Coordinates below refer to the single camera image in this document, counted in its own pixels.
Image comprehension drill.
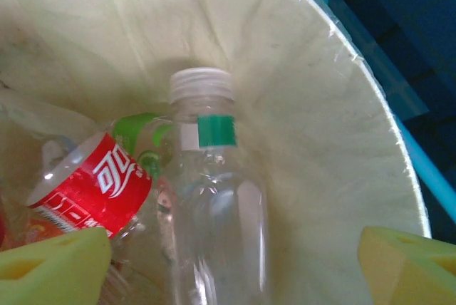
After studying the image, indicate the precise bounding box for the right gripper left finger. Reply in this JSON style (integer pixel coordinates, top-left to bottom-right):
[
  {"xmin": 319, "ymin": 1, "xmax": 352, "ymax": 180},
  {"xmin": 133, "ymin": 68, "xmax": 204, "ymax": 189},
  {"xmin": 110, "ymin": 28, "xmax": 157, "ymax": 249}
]
[{"xmin": 0, "ymin": 226, "xmax": 113, "ymax": 305}]

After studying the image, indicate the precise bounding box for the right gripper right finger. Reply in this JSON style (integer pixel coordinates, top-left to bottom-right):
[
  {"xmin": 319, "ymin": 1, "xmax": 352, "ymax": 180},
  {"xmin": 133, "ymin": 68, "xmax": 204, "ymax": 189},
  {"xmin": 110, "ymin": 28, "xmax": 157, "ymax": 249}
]
[{"xmin": 358, "ymin": 225, "xmax": 456, "ymax": 305}]

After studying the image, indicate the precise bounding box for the red label cola bottle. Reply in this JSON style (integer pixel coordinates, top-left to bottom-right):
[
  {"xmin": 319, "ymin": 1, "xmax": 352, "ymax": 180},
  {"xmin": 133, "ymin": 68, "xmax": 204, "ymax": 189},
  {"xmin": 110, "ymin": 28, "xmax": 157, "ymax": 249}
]
[{"xmin": 26, "ymin": 132, "xmax": 154, "ymax": 245}]

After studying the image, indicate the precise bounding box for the green label clear bottle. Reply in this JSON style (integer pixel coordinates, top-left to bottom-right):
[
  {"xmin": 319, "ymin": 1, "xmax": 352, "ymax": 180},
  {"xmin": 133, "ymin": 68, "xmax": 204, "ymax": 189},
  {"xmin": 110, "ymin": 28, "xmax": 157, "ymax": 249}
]
[{"xmin": 110, "ymin": 112, "xmax": 175, "ymax": 177}]

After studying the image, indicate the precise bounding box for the wide clear bottle green band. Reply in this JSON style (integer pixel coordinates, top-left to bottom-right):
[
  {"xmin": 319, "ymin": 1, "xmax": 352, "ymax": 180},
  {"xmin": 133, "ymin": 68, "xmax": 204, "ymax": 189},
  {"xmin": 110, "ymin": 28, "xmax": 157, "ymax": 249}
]
[{"xmin": 167, "ymin": 68, "xmax": 271, "ymax": 305}]

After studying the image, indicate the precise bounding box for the pale green bin with liner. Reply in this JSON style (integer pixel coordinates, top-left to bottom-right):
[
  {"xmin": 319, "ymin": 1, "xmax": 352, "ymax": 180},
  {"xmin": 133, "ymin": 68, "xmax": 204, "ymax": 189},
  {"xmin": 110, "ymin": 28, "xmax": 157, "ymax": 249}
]
[{"xmin": 0, "ymin": 0, "xmax": 434, "ymax": 305}]

